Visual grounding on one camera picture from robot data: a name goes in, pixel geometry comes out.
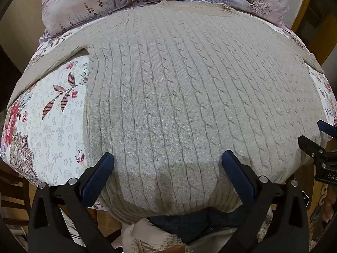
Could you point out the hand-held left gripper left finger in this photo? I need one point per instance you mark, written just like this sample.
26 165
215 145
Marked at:
98 175

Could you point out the person's blue jeans leg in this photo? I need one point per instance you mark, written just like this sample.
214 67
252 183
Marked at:
189 224

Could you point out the floral bedsheet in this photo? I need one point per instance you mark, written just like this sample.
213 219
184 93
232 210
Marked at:
52 126

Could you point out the wooden bed frame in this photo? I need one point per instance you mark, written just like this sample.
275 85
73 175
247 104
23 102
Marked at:
15 197

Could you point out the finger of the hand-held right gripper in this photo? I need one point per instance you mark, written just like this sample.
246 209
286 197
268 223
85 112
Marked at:
312 147
327 127

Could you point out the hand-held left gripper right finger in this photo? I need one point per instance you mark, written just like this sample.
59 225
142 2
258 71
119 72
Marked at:
237 175

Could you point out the wooden door frame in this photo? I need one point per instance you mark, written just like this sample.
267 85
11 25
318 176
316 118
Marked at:
320 23

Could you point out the person's right hand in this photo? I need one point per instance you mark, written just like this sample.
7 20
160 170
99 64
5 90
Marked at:
328 208

